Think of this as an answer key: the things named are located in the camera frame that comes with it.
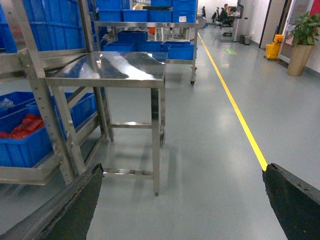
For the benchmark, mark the blue bin with red bags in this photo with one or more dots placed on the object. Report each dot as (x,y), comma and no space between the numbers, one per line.
(29,151)

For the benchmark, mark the blue bin middle bottom shelf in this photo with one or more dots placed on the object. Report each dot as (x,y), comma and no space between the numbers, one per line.
(15,101)

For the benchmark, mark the steel flow rack shelf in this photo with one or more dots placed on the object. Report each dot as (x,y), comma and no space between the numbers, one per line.
(54,107)

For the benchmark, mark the small stainless steel table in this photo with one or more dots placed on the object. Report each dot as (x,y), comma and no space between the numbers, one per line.
(97,71)

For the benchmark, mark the green potted plant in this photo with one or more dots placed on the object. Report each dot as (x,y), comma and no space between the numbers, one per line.
(304,36)

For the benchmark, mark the far steel cart with bins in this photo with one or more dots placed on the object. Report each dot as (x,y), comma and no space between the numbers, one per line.
(167,26)

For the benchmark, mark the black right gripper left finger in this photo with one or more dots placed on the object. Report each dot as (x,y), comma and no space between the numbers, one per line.
(67,215)

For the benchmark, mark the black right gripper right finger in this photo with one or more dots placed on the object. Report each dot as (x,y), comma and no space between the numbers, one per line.
(296,203)

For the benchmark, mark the red bubble wrap bags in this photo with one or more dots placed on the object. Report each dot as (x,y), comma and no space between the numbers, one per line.
(30,124)

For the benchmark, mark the clear plastic bag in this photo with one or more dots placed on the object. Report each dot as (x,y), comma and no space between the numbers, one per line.
(6,103)

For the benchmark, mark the large blue bin upper shelf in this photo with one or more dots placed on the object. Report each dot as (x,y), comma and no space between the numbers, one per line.
(55,24)

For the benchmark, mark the yellow mop bucket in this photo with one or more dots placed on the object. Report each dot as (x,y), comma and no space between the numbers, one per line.
(272,50)

